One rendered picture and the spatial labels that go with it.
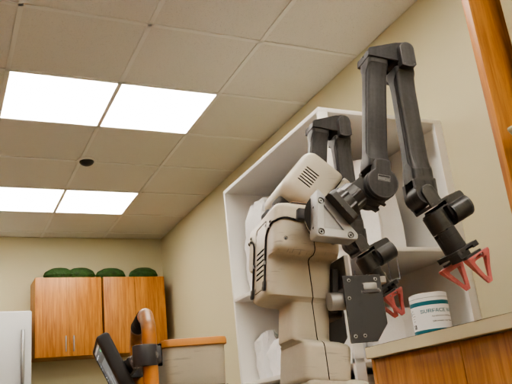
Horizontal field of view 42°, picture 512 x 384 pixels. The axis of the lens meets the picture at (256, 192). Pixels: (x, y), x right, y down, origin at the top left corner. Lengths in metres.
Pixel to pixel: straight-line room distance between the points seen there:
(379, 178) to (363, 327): 0.35
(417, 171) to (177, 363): 0.72
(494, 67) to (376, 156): 0.85
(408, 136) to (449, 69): 1.60
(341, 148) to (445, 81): 1.27
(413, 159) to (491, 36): 0.88
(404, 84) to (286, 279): 0.58
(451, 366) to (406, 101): 0.85
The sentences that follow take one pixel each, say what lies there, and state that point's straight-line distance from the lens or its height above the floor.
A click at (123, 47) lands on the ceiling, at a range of 3.65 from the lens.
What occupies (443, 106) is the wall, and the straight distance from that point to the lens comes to 3.30.
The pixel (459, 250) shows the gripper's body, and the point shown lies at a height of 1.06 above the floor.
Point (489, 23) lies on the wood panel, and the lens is 2.49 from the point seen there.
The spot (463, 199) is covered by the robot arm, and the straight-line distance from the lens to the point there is 1.72.
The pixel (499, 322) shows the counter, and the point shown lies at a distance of 1.97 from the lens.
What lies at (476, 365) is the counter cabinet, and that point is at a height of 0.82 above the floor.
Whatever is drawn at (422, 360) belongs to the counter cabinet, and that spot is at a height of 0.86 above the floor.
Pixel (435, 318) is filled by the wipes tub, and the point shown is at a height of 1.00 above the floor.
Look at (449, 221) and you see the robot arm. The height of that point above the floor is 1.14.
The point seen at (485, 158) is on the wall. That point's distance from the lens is 3.06.
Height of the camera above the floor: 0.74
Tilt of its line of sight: 19 degrees up
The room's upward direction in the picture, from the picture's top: 6 degrees counter-clockwise
